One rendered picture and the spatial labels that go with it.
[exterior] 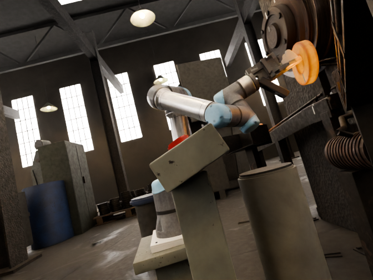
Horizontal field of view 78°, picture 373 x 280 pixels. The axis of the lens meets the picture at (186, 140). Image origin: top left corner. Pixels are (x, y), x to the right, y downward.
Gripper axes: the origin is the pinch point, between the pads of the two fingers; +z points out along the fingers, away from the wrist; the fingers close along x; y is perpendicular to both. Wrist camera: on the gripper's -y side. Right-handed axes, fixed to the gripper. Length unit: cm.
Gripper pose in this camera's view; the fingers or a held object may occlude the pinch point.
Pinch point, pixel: (301, 58)
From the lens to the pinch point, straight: 100.0
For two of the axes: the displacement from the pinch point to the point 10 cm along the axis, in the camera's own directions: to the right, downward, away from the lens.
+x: 1.5, 0.6, 9.9
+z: 8.5, -5.2, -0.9
